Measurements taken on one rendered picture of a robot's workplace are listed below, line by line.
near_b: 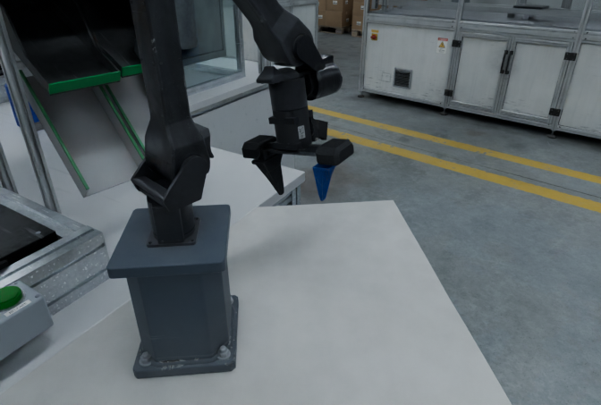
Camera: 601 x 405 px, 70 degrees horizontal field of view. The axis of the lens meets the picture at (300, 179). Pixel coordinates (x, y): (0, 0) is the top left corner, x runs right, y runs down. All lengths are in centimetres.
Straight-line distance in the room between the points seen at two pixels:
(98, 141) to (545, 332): 186
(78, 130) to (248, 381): 60
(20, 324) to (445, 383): 61
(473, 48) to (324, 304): 383
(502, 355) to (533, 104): 280
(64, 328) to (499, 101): 405
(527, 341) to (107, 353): 170
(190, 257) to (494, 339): 165
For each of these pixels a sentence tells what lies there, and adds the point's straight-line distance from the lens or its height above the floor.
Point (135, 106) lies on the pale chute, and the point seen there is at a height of 110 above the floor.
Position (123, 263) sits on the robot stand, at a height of 106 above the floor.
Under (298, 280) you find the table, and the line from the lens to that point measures 83.
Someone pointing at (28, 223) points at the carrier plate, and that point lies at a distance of 93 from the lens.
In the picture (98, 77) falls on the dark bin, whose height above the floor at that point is 121.
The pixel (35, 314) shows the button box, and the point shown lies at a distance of 76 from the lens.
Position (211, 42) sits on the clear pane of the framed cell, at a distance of 210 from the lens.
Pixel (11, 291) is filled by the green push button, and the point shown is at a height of 97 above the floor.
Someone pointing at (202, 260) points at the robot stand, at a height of 106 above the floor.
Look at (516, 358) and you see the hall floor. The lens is 202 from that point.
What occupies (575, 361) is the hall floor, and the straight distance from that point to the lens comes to 212.
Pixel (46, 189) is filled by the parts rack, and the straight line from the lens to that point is 103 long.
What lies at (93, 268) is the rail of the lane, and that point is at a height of 90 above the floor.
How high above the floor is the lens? 140
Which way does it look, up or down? 27 degrees down
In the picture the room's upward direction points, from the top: straight up
